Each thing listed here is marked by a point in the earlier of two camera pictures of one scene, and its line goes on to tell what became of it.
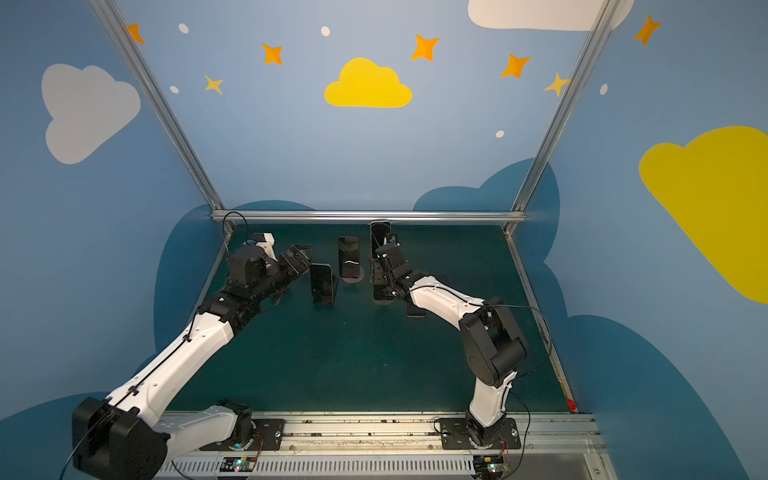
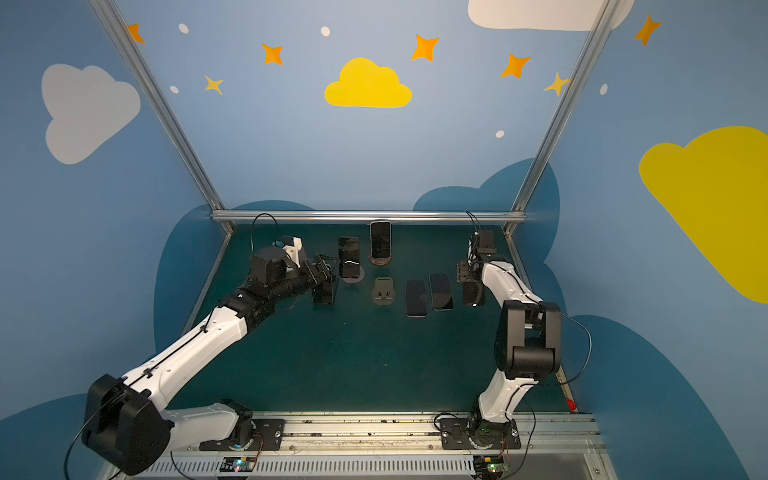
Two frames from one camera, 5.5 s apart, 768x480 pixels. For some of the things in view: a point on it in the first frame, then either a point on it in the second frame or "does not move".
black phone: [349, 256] does not move
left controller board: [237, 464] does not move
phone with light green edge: [321, 282] does not move
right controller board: [488, 466] does not move
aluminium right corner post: [519, 213] does not move
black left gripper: [294, 261] → [324, 276]
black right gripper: [389, 263] → [468, 274]
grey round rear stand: [354, 280] does not move
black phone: [380, 291] → [471, 293]
